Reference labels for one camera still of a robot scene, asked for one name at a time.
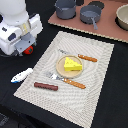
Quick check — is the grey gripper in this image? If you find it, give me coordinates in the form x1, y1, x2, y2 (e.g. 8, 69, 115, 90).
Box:
15, 33, 35, 54

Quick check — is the white and blue toy fish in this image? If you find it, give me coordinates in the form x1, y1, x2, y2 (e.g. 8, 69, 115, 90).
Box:
11, 68, 33, 83

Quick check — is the brown toy sausage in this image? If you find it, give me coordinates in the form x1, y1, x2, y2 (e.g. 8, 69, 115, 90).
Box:
34, 82, 58, 91

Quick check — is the grey pot with handles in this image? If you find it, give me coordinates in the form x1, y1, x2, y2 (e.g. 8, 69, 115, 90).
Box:
55, 0, 76, 20

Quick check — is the yellow toy cheese wedge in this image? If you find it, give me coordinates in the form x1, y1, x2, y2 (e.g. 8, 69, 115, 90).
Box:
64, 58, 82, 71

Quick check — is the red toy tomato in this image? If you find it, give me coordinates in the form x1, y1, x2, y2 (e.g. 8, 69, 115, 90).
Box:
23, 46, 33, 55

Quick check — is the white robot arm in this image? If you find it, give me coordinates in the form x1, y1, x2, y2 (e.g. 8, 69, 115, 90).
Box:
0, 0, 43, 55

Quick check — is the round wooden plate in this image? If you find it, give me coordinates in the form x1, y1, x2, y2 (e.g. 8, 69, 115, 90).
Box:
56, 55, 83, 78

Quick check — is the beige woven placemat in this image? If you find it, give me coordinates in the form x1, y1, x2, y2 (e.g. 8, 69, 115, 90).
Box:
14, 31, 114, 128

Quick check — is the brown toy stove board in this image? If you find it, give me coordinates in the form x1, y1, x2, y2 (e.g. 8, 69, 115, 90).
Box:
48, 0, 128, 43

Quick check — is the black burner disc right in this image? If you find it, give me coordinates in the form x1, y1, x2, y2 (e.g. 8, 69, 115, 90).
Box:
88, 1, 104, 9

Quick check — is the beige bowl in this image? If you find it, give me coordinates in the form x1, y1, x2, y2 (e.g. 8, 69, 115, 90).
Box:
116, 4, 128, 30

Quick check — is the knife with wooden handle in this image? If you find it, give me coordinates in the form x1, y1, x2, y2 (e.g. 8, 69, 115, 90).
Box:
45, 72, 86, 89

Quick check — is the fork with wooden handle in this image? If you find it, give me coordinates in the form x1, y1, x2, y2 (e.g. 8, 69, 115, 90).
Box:
58, 49, 98, 62

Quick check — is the grey saucepan with handle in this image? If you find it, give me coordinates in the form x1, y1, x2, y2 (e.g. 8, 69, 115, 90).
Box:
80, 5, 101, 30

